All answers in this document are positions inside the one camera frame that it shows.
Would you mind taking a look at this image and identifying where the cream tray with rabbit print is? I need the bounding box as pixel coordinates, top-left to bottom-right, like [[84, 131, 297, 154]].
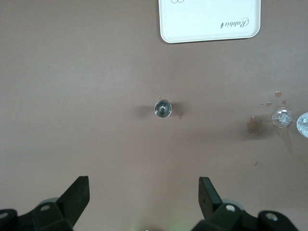
[[158, 0, 261, 44]]

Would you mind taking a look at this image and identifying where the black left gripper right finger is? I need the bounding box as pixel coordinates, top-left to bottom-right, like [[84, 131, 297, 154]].
[[192, 177, 299, 231]]

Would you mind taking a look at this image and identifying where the small steel jigger cup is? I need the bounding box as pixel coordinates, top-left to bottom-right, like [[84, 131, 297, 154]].
[[154, 100, 173, 118]]

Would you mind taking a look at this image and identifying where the clear stemmed wine glass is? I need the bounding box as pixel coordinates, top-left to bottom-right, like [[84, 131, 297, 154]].
[[271, 107, 308, 139]]

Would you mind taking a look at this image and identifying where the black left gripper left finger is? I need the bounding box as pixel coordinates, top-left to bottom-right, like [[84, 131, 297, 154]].
[[0, 176, 90, 231]]

